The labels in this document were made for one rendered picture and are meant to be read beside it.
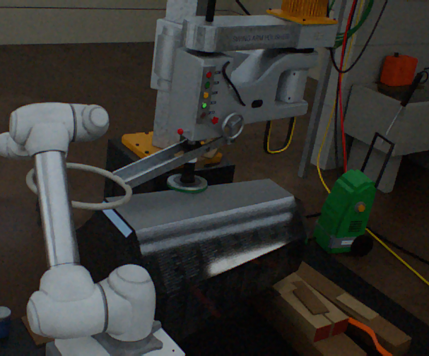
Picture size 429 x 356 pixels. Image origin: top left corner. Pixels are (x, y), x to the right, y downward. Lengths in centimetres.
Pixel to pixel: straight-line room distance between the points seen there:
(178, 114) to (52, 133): 123
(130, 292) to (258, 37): 167
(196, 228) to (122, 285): 114
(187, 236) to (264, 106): 86
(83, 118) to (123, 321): 66
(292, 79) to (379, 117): 225
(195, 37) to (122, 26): 675
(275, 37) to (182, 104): 59
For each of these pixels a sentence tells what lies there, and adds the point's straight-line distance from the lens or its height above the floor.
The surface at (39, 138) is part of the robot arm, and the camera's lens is 207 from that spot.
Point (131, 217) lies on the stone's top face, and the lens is 300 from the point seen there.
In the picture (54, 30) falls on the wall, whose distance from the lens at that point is 929.
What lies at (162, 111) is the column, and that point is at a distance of 384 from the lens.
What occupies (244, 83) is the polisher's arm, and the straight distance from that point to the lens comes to 327.
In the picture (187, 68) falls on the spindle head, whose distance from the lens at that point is 310.
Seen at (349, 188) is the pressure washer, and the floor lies 50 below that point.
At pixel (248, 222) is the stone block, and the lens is 323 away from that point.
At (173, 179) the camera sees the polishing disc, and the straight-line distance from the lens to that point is 339.
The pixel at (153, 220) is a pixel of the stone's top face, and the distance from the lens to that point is 299.
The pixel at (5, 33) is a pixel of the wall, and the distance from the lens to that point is 905.
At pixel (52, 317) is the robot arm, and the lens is 193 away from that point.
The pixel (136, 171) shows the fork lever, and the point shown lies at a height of 94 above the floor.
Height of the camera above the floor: 227
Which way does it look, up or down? 25 degrees down
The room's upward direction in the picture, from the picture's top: 9 degrees clockwise
